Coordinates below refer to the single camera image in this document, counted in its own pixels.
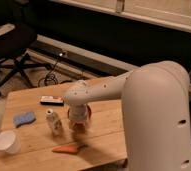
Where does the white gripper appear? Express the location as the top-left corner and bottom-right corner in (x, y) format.
(69, 105), (88, 130)

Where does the orange ceramic bowl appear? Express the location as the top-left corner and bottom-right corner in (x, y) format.
(68, 105), (92, 131)

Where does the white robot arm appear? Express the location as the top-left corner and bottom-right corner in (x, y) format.
(63, 61), (191, 171)

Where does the orange carrot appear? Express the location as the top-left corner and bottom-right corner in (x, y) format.
(52, 145), (85, 154)

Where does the wooden table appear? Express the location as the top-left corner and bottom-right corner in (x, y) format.
(0, 83), (127, 171)

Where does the black white remote control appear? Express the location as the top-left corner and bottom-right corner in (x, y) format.
(40, 96), (64, 106)

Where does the blue sponge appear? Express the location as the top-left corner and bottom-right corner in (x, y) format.
(13, 112), (36, 128)

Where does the white paper cup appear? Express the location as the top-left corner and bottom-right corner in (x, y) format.
(0, 130), (21, 154)

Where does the black office chair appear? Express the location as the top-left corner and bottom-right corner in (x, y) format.
(0, 0), (51, 96)

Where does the black cable on floor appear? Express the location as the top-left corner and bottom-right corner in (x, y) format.
(37, 54), (65, 88)

